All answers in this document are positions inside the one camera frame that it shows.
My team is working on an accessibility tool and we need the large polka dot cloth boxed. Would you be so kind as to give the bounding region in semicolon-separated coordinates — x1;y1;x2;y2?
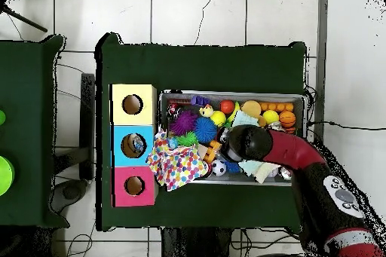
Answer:
146;130;212;192

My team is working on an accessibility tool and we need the mint green muslin cloth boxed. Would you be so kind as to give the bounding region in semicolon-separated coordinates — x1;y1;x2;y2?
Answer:
231;110;263;177

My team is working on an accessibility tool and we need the crushed clear plastic bottle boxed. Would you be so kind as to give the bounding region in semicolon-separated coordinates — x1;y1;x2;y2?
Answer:
131;135;146;153

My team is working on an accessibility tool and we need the cream yellow cloth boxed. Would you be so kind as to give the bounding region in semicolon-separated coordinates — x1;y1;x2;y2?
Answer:
253;161;283;184

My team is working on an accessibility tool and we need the shallow clear mesh bin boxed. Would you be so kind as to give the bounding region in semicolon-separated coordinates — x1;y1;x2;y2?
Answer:
157;89;309;187

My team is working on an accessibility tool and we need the wooden box with three holes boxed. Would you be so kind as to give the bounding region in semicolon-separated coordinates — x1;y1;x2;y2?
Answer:
109;83;159;208

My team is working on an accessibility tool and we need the purple spiky toy with eyes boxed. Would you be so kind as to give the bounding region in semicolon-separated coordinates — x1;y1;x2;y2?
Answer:
168;110;198;136

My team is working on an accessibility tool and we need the blue spiky ball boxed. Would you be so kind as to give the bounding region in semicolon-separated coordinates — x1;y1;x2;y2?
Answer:
194;117;218;144

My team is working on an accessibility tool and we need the green spiky ball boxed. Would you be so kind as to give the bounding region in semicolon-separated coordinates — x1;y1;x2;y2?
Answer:
176;131;200;147

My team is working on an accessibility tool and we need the yellow plush duck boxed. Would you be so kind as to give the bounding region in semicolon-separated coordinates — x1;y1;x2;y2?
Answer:
199;104;215;118

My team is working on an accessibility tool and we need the black white soccer ball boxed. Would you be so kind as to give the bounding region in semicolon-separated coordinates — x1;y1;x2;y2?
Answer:
210;159;228;177

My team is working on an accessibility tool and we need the yellow ball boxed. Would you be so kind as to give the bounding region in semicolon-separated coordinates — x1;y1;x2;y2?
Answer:
262;109;280;125

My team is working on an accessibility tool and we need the orange toy basketball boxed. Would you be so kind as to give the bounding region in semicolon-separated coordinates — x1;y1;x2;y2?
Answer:
278;111;297;129

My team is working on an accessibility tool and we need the dark green side table cloth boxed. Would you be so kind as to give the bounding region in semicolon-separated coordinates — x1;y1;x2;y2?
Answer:
0;34;71;229

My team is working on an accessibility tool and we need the large bright green round object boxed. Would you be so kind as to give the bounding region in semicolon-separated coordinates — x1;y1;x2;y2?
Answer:
0;155;16;197

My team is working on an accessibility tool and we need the black tripod leg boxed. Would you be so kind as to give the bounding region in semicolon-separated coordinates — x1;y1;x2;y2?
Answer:
0;5;48;33

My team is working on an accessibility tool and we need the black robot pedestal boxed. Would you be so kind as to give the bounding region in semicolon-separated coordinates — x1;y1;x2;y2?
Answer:
161;227;234;257

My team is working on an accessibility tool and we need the black power cable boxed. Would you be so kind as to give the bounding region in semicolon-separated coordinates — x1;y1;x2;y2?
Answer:
307;120;386;131

